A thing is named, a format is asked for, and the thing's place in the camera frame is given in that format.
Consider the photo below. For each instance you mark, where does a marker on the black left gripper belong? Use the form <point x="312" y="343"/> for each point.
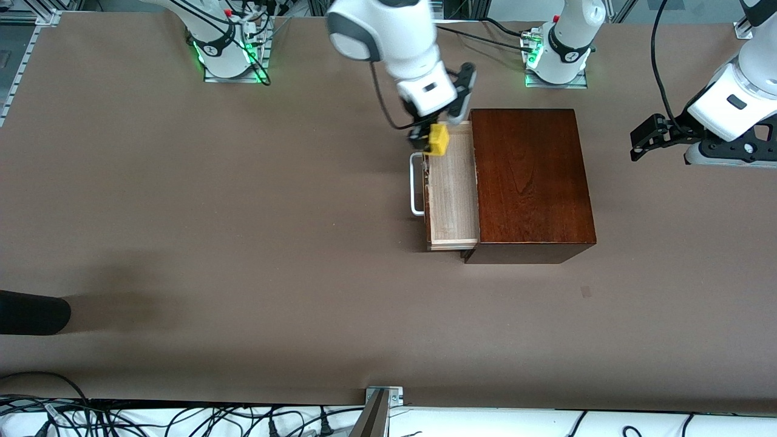
<point x="675" y="129"/>

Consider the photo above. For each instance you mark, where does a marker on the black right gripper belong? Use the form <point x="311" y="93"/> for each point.
<point x="417" y="130"/>

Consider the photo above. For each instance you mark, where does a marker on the yellow cube block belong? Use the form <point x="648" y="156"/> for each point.
<point x="439" y="139"/>

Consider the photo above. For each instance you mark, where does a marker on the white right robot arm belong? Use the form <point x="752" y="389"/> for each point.
<point x="388" y="30"/>

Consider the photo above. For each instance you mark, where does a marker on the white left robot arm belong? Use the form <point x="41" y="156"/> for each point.
<point x="570" y="30"/>

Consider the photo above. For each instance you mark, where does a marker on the dark wooden drawer cabinet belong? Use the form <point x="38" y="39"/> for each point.
<point x="528" y="176"/>

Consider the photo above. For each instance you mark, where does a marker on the brown paper table cover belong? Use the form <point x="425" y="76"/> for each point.
<point x="243" y="182"/>

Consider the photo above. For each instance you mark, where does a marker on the dark aluminium profile beam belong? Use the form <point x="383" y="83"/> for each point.
<point x="371" y="422"/>

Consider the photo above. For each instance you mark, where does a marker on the black cylinder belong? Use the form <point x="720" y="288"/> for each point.
<point x="30" y="312"/>

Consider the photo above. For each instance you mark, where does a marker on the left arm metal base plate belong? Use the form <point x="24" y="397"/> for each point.
<point x="555" y="85"/>

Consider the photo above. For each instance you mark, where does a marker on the aluminium corner bracket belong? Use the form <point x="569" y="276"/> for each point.
<point x="745" y="29"/>

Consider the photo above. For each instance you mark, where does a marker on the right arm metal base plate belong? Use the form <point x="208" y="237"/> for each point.
<point x="234" y="79"/>

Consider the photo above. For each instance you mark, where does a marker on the silver metal bracket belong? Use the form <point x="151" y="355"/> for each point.
<point x="394" y="397"/>

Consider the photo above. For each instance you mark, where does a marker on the aluminium bracket with perforated strip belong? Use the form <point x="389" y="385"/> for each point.
<point x="48" y="17"/>

